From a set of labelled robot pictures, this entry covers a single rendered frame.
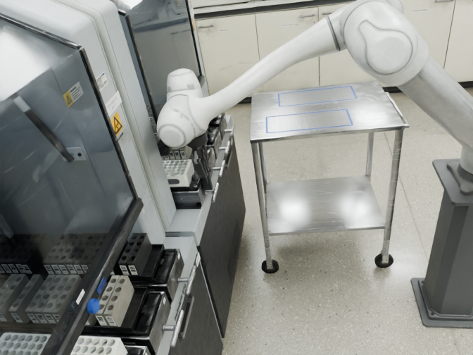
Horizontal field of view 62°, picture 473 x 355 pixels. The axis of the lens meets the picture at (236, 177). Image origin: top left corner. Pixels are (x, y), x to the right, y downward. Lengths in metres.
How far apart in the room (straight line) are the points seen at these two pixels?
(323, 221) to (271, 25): 2.02
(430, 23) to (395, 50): 2.73
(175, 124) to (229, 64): 2.65
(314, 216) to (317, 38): 1.07
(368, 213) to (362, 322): 0.51
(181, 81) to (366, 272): 1.38
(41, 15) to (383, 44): 0.72
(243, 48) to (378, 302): 2.41
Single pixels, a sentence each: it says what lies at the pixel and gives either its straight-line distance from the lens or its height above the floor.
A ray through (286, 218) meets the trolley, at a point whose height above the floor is 0.28.
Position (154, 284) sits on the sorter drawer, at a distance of 1.11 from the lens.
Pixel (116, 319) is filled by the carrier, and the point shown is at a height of 0.85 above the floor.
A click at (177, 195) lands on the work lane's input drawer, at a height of 0.79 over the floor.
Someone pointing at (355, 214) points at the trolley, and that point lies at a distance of 2.01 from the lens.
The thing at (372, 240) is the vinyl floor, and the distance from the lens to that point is 2.29.
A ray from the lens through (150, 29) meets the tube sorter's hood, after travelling 1.29.
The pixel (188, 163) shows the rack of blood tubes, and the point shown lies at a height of 0.86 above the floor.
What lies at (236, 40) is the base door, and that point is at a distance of 3.58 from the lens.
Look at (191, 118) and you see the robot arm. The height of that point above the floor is 1.15.
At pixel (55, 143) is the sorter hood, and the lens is 0.80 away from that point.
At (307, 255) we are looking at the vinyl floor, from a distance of 2.19.
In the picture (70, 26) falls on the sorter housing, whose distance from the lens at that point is 0.94.
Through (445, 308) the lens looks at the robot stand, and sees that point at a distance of 1.96.
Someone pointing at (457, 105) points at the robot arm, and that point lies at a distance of 1.12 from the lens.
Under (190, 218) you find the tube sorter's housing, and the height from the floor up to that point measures 0.73.
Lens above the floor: 1.61
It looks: 35 degrees down
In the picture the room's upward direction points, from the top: 10 degrees counter-clockwise
